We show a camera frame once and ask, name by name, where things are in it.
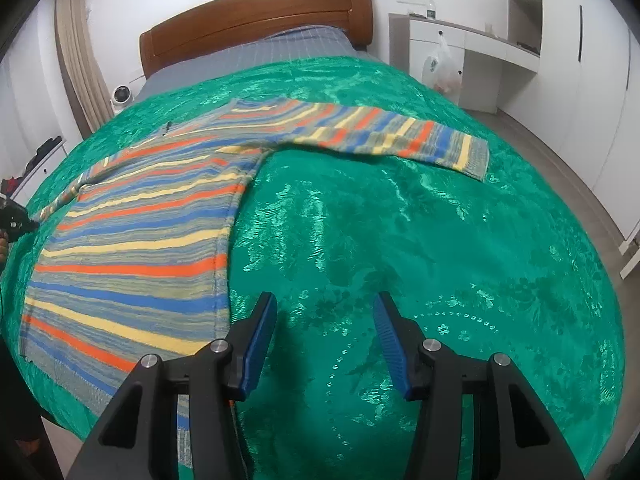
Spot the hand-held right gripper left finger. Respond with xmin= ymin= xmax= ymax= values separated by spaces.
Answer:
xmin=66 ymin=291 xmax=279 ymax=480

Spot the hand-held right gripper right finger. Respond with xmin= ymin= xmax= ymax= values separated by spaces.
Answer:
xmin=372 ymin=291 xmax=586 ymax=480

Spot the striped knit sweater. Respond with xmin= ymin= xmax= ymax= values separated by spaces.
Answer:
xmin=19 ymin=99 xmax=490 ymax=468

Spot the green satin blanket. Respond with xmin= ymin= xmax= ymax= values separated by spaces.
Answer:
xmin=0 ymin=55 xmax=628 ymax=480

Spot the beige curtain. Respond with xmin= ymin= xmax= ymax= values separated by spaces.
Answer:
xmin=54 ymin=0 xmax=115 ymax=138

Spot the person's dark clothing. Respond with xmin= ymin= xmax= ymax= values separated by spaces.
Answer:
xmin=0 ymin=340 xmax=66 ymax=480

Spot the white plastic bag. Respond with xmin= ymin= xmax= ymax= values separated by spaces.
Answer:
xmin=422 ymin=35 xmax=463 ymax=93

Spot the grey checked bed sheet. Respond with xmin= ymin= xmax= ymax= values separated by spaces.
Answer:
xmin=134 ymin=27 xmax=368 ymax=103

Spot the white desk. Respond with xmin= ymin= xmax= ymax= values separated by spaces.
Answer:
xmin=389 ymin=12 xmax=541 ymax=113

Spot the wooden headboard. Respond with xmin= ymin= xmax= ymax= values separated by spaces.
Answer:
xmin=139 ymin=0 xmax=375 ymax=80

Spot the white wardrobe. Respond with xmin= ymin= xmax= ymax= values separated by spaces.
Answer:
xmin=502 ymin=0 xmax=640 ymax=256

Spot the white round camera device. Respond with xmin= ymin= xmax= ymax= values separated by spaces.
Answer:
xmin=110 ymin=82 xmax=137 ymax=111

